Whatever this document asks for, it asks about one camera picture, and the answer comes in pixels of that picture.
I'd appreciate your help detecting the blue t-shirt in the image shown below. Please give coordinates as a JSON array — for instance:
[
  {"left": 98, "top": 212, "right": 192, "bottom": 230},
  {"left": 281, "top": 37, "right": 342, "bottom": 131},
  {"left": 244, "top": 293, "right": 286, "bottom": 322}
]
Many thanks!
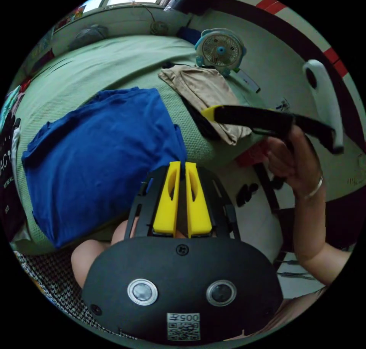
[{"left": 21, "top": 87, "right": 188, "bottom": 249}]

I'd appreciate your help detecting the person's right hand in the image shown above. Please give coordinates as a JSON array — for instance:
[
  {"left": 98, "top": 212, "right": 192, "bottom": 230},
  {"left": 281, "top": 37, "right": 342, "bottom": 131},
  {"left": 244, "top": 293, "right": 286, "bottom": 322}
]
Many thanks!
[{"left": 267, "top": 124, "right": 326, "bottom": 199}]

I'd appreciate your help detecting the person's right forearm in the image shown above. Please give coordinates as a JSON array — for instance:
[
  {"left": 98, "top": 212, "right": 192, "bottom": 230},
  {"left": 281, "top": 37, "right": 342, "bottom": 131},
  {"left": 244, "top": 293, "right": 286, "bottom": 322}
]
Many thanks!
[{"left": 291, "top": 183, "right": 354, "bottom": 287}]

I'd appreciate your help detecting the small light blue fan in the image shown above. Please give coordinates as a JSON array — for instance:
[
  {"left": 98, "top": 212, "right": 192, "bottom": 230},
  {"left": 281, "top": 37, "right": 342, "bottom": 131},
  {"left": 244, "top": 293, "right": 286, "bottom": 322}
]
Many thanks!
[{"left": 195, "top": 28, "right": 247, "bottom": 78}]

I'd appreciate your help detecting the beige garment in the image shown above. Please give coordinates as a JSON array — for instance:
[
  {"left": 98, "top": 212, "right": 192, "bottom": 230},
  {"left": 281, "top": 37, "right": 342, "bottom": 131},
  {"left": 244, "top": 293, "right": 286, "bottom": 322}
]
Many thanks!
[{"left": 157, "top": 65, "right": 253, "bottom": 146}]

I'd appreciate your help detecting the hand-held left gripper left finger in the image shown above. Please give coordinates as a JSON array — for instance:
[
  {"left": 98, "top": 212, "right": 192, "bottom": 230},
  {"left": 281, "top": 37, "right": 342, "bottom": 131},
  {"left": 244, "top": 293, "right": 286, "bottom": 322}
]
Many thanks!
[{"left": 152, "top": 161, "right": 181, "bottom": 237}]

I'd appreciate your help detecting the bed with green woven mat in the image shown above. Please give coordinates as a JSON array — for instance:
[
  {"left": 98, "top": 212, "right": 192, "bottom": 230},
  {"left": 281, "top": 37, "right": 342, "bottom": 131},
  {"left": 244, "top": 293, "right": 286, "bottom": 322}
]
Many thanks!
[{"left": 11, "top": 34, "right": 268, "bottom": 255}]

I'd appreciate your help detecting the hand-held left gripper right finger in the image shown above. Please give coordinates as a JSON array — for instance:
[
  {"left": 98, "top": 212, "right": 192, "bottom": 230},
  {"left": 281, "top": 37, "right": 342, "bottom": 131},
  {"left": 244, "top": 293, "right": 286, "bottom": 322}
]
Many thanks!
[{"left": 185, "top": 162, "right": 213, "bottom": 239}]

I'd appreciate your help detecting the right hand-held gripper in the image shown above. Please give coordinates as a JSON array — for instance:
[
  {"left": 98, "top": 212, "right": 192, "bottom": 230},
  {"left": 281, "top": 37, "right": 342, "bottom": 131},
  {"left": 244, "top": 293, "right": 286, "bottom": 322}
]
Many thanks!
[{"left": 201, "top": 105, "right": 344, "bottom": 155}]

